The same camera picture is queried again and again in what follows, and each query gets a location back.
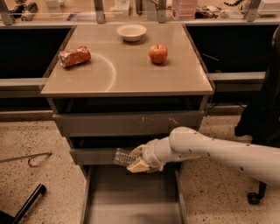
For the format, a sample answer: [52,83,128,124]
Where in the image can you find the pink stacked plastic containers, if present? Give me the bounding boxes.
[171,0,198,20]

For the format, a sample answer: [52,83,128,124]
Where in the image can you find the metal hook on floor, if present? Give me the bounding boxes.
[0,152,52,168]

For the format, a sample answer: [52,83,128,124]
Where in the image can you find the grey top drawer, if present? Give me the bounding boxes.
[53,110,204,137]

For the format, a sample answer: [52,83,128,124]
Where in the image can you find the black chair leg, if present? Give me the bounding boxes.
[0,184,46,224]

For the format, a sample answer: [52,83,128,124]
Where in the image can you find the white bowl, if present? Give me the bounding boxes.
[116,24,147,42]

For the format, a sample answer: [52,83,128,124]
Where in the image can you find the crushed orange soda can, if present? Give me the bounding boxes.
[58,46,91,68]

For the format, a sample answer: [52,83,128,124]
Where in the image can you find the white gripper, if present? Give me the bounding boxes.
[127,139,165,173]

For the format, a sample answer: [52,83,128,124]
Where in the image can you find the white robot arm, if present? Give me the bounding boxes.
[127,127,280,187]

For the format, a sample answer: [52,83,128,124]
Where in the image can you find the grey middle drawer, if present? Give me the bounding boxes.
[69,144,193,166]

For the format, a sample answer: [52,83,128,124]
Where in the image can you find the grey open bottom drawer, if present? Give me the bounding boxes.
[80,164,187,224]

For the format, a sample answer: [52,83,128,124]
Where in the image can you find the grey drawer cabinet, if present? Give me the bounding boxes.
[39,22,214,224]

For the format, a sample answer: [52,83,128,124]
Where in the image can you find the clear plastic water bottle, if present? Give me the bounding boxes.
[113,149,137,166]

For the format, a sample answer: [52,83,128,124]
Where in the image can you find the black office chair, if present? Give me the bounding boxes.
[234,27,280,205]

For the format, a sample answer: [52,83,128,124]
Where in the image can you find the red apple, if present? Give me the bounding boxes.
[149,44,168,64]

